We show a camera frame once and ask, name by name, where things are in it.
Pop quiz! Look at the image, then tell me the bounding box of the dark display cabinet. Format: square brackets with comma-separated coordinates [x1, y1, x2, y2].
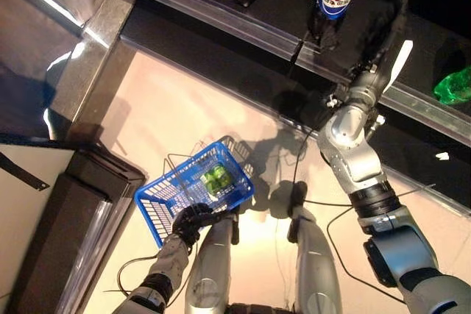
[0, 133, 146, 314]

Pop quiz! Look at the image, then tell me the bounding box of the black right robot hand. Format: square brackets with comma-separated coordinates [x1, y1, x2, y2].
[358, 0, 409, 76]

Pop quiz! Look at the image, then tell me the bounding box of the dark shelf board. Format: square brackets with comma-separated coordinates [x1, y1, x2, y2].
[69, 0, 306, 61]
[294, 0, 471, 146]

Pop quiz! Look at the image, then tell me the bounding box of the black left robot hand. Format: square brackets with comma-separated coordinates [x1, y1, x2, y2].
[171, 203, 222, 252]

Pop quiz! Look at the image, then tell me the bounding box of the silver left robot leg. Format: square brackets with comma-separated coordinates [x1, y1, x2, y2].
[183, 210, 240, 314]

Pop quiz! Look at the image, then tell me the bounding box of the white blurred box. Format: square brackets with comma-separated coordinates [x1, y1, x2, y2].
[382, 39, 414, 95]

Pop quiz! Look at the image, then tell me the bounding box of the silver robot leg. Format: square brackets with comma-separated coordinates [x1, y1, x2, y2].
[183, 210, 240, 314]
[286, 205, 343, 314]

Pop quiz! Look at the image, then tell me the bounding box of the green yellow-capped soda bottle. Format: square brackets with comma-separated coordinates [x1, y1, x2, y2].
[433, 66, 471, 106]

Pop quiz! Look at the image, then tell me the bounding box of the silver right robot leg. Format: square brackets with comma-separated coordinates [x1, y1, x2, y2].
[286, 205, 343, 314]

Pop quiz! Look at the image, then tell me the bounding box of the metal wire basket handle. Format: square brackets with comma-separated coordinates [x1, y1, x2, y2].
[163, 150, 222, 215]

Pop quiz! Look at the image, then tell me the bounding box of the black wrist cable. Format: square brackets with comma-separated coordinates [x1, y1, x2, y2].
[116, 253, 163, 295]
[292, 128, 408, 306]

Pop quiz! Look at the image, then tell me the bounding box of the black robot pelvis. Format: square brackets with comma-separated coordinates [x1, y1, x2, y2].
[226, 301, 297, 314]

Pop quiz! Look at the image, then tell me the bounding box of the blue plastic shopping basket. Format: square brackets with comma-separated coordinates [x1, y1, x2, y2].
[134, 140, 255, 249]

